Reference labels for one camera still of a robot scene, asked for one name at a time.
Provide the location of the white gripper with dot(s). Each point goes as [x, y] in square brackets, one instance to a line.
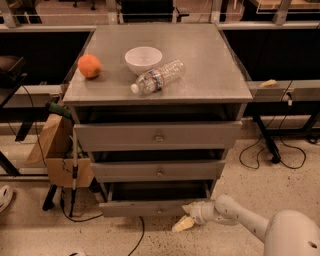
[199, 214]

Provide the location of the grey bottom drawer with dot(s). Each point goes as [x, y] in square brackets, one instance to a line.
[165, 198]

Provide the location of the grey drawer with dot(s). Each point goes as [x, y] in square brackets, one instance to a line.
[165, 198]
[158, 133]
[160, 165]

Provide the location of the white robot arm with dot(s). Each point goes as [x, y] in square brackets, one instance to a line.
[286, 233]

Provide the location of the grey middle drawer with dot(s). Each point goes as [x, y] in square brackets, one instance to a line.
[160, 165]

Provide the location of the grey top drawer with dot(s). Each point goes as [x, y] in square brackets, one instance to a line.
[158, 133]

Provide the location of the grey drawer cabinet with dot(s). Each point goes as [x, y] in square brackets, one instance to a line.
[212, 87]

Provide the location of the black table leg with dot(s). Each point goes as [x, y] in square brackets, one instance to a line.
[273, 149]

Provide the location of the clear plastic water bottle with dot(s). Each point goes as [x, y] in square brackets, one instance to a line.
[155, 79]

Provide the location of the cardboard box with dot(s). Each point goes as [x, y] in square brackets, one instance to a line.
[54, 151]

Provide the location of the yellow foam piece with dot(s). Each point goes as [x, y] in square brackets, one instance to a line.
[268, 83]

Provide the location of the white bowl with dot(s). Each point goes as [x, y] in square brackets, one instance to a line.
[141, 59]

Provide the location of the orange fruit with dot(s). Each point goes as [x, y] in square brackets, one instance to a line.
[89, 66]

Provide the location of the white shoe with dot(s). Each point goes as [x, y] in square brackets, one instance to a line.
[6, 195]

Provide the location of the green handled grabber stick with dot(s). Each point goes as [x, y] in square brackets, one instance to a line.
[62, 111]

